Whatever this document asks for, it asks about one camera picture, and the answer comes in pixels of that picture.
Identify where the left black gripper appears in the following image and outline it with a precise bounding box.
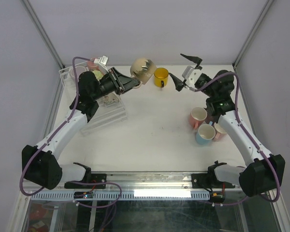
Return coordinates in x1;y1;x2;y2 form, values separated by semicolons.
91;67;140;101

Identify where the beige stoneware mug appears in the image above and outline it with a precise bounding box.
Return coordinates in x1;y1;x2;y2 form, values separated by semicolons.
130;58;157;89

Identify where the pale yellow mug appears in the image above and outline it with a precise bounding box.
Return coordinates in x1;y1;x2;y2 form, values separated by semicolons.
92;70;103;81

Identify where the clear acrylic dish rack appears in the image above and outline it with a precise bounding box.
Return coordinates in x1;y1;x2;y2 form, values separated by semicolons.
59;66;128;136

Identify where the pink patterned mug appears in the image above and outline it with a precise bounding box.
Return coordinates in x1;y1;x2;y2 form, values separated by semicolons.
87;58;100;71

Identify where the pink mug white inside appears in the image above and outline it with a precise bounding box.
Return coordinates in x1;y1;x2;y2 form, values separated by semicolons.
188;107;207;130

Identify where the lavender mug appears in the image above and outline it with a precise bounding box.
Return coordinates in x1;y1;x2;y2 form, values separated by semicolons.
69;66;87;80

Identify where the mauve purple mug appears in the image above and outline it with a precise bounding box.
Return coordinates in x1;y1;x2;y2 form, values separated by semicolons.
205;114;214;124

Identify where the green-inside patterned mug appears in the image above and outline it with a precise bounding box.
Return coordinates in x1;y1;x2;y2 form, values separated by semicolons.
102;93;119;106

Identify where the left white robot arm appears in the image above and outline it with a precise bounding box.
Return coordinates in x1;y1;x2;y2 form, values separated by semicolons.
21;68;141;190

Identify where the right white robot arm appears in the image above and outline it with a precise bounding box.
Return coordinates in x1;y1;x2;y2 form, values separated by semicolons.
170;55;285;202

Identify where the yellow glass cup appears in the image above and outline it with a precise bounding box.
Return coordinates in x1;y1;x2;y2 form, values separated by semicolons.
154;68;169;88

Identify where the light blue mug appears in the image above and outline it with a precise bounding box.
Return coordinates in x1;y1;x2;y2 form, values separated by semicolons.
196;124;216;145

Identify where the light pink mug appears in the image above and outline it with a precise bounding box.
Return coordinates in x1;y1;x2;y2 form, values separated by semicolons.
213;123;227;142

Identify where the small electronics board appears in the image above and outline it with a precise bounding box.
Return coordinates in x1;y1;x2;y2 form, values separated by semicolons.
73;191;94;199

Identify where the black connector box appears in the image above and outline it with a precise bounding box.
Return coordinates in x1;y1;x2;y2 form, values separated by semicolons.
208;192;225;203

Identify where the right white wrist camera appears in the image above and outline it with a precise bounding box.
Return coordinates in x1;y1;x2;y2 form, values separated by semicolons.
182;66;202;92

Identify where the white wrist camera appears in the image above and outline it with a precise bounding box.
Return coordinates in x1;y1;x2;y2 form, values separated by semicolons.
182;66;202;92
93;55;109;73

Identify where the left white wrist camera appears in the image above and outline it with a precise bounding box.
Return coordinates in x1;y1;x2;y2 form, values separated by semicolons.
93;55;109;73

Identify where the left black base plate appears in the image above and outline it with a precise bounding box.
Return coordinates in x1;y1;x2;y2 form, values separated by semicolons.
64;173;107;190

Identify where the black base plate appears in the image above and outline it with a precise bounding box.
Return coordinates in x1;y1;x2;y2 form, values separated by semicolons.
64;173;107;190
191;173;235;190

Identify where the aluminium mounting rail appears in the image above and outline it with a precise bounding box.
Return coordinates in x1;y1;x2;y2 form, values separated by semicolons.
20;171;281;193

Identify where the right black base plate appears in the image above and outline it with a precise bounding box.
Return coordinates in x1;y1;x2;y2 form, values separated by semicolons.
191;173;235;190

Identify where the white slotted cable duct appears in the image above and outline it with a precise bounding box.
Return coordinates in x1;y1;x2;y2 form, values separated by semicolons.
32;189;210;201

